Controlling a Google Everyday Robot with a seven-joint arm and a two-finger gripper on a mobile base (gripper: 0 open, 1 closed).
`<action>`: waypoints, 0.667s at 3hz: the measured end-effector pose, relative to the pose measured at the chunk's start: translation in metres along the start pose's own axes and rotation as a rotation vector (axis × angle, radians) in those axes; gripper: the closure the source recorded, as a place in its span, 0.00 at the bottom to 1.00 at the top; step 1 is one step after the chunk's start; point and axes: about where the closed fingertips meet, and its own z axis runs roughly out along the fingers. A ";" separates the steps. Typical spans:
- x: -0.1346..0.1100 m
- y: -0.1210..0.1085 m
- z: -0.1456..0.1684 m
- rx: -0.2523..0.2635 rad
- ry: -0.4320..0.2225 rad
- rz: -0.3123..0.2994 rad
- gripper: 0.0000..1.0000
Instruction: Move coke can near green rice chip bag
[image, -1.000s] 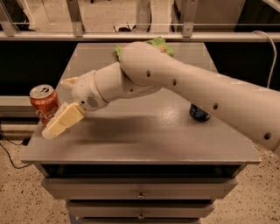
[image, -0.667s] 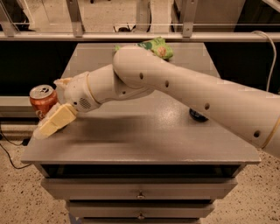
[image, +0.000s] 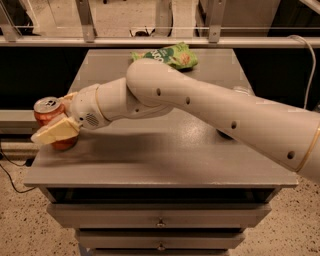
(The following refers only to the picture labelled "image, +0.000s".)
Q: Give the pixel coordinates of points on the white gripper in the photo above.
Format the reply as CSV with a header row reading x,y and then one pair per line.
x,y
84,107

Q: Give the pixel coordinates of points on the red Coca-Cola can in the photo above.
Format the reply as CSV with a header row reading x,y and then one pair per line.
x,y
45,110

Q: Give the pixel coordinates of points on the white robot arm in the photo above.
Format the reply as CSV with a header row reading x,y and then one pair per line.
x,y
288,135

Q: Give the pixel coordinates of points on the green rice chip bag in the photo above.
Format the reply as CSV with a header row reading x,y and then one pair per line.
x,y
178,56

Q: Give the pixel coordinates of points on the top grey drawer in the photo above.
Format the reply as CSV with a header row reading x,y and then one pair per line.
x,y
84,216

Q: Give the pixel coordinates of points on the grey drawer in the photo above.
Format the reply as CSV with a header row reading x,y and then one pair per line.
x,y
84,216
134,239

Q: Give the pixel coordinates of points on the grey drawer cabinet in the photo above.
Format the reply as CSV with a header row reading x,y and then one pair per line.
x,y
174,159

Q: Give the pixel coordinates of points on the lower grey drawer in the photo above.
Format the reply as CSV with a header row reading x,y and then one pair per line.
x,y
134,239

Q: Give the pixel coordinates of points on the top drawer metal knob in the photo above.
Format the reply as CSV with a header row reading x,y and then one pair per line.
x,y
160,223

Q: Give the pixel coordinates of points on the drawer metal knob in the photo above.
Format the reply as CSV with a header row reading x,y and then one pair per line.
x,y
161,247
160,223

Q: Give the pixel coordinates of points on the lower drawer metal knob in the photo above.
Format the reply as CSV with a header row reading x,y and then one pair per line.
x,y
161,247

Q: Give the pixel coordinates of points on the metal window rail frame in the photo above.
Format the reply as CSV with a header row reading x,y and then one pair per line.
x,y
150,23

